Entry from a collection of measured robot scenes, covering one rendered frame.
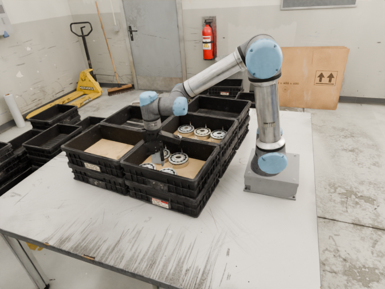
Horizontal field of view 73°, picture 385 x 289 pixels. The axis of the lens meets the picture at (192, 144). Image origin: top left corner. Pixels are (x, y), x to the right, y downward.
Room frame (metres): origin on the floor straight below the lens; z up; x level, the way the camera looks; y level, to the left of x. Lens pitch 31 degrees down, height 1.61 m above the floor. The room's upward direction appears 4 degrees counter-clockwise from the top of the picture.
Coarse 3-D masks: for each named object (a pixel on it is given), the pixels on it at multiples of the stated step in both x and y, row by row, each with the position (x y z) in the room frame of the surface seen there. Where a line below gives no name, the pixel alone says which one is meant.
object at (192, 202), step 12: (216, 180) 1.05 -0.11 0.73; (132, 192) 1.00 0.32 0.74; (144, 192) 0.96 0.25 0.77; (156, 192) 0.91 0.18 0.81; (204, 192) 0.89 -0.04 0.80; (168, 204) 0.89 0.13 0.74; (180, 204) 0.87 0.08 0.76; (192, 204) 0.83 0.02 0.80; (204, 204) 0.90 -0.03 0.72; (192, 216) 0.84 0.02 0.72
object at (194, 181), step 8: (208, 144) 1.10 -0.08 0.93; (216, 144) 1.09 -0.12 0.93; (216, 152) 1.03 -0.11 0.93; (120, 160) 1.02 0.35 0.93; (208, 160) 0.96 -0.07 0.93; (128, 168) 0.98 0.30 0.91; (136, 168) 0.96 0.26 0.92; (144, 168) 0.94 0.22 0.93; (160, 176) 0.90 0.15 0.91; (168, 176) 0.88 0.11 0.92; (176, 176) 0.86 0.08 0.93; (200, 176) 0.86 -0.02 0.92; (192, 184) 0.83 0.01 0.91
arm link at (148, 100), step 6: (144, 96) 0.98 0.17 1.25; (150, 96) 0.98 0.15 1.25; (156, 96) 1.00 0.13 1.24; (144, 102) 0.97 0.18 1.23; (150, 102) 0.97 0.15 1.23; (156, 102) 0.97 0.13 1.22; (144, 108) 0.97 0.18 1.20; (150, 108) 0.97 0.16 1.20; (156, 108) 0.96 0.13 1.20; (144, 114) 0.97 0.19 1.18; (150, 114) 0.97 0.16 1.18; (156, 114) 0.97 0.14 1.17; (144, 120) 0.98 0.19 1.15; (150, 120) 0.97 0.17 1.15
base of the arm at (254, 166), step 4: (256, 156) 1.03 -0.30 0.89; (252, 160) 1.05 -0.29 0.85; (256, 160) 1.02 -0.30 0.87; (252, 164) 1.03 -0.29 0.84; (256, 164) 1.01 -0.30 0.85; (252, 168) 1.02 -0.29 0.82; (256, 168) 1.01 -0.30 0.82; (256, 172) 0.99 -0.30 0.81; (260, 172) 0.98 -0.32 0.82; (264, 172) 0.97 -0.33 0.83; (264, 176) 0.97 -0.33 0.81; (268, 176) 0.97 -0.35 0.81; (272, 176) 0.97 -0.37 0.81
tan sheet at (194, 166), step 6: (150, 156) 1.19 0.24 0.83; (144, 162) 1.13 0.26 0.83; (150, 162) 1.13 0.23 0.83; (168, 162) 1.11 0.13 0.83; (192, 162) 1.10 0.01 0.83; (198, 162) 1.09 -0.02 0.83; (204, 162) 1.09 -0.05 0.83; (156, 168) 1.07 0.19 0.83; (162, 168) 1.07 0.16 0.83; (186, 168) 1.05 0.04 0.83; (192, 168) 1.05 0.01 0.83; (198, 168) 1.04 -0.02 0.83; (180, 174) 1.00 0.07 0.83; (186, 174) 1.00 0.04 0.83; (192, 174) 1.00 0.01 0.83
